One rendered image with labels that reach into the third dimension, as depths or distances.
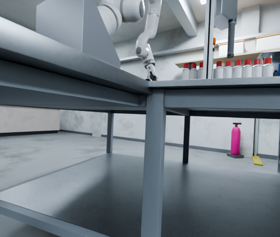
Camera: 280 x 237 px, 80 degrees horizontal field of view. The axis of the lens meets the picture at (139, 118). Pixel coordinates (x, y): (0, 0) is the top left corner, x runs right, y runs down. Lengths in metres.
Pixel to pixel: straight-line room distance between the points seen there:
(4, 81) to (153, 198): 0.52
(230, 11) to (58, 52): 1.06
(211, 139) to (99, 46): 3.84
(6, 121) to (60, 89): 5.75
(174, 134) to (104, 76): 4.09
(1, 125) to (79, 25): 5.62
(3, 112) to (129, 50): 4.04
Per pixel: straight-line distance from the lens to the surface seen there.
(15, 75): 0.34
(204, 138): 4.24
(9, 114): 6.13
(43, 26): 0.74
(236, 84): 0.54
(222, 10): 1.16
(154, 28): 1.33
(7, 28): 0.30
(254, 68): 1.23
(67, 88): 0.39
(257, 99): 0.58
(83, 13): 0.58
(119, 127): 5.29
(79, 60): 0.35
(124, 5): 0.95
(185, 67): 1.20
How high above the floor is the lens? 0.71
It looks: level
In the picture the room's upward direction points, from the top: 2 degrees clockwise
